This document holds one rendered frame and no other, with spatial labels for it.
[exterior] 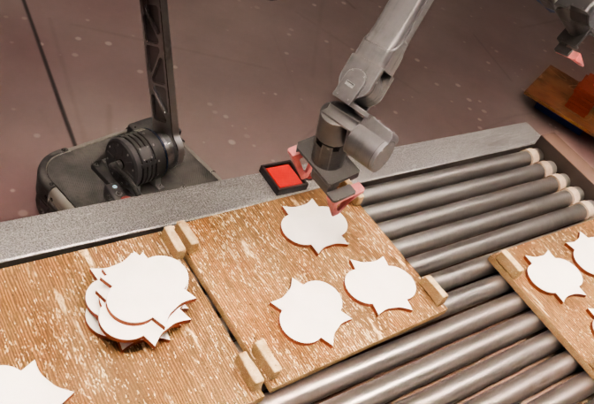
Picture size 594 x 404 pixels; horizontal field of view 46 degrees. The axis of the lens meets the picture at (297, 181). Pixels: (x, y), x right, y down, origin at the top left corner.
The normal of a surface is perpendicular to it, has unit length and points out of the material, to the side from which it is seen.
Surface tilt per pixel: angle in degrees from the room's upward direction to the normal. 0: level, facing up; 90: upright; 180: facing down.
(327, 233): 0
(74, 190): 0
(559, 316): 0
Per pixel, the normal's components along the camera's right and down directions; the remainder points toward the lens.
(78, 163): 0.31, -0.71
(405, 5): -0.36, -0.08
